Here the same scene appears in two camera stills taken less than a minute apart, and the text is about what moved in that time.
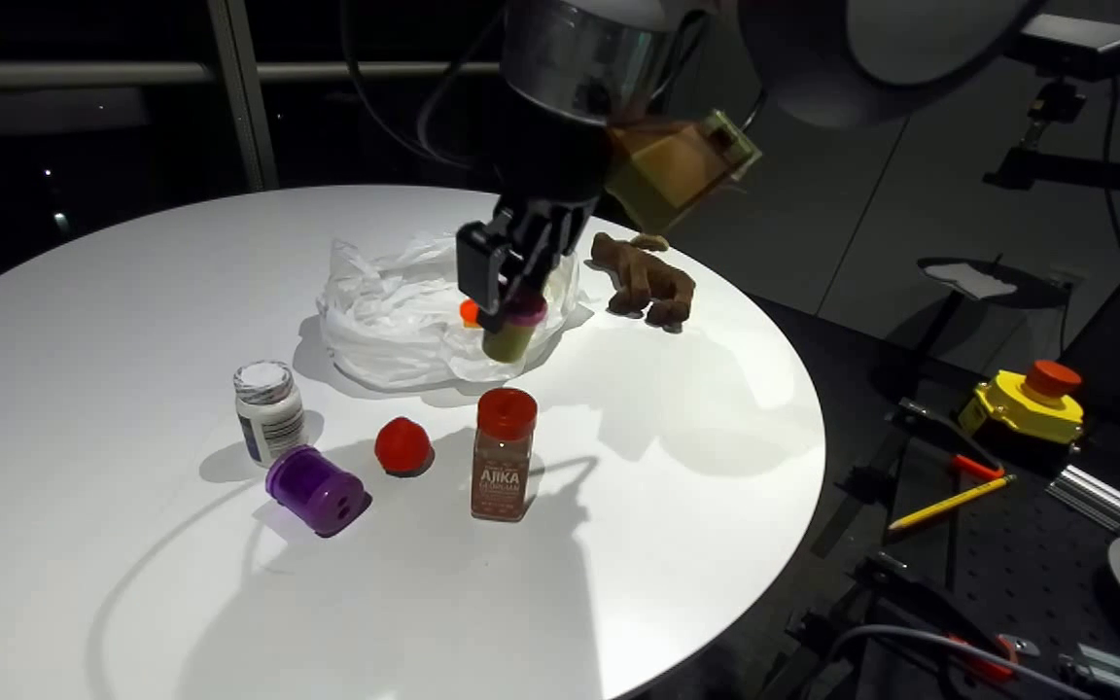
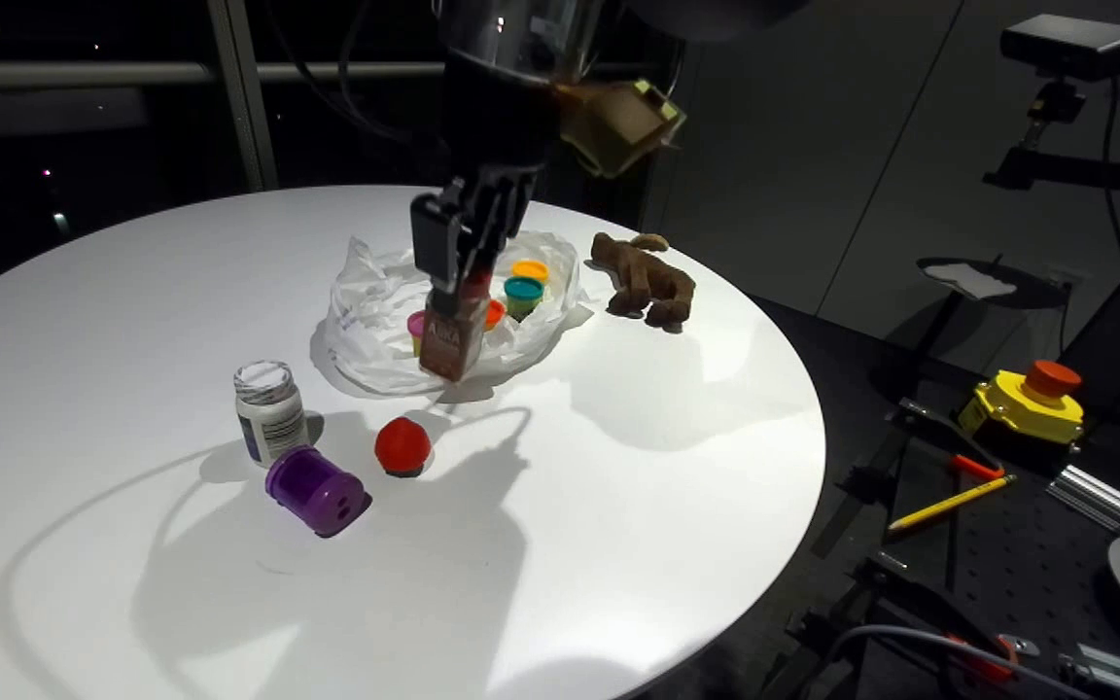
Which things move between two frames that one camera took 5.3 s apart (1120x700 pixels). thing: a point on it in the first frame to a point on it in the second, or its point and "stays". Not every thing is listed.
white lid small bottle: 265,411 stays
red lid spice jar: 505,454 to 449,336
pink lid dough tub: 510,336 to 417,331
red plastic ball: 404,447 stays
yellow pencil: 947,502 stays
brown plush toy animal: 645,279 stays
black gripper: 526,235 to 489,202
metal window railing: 234,75 stays
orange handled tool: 951,438 stays
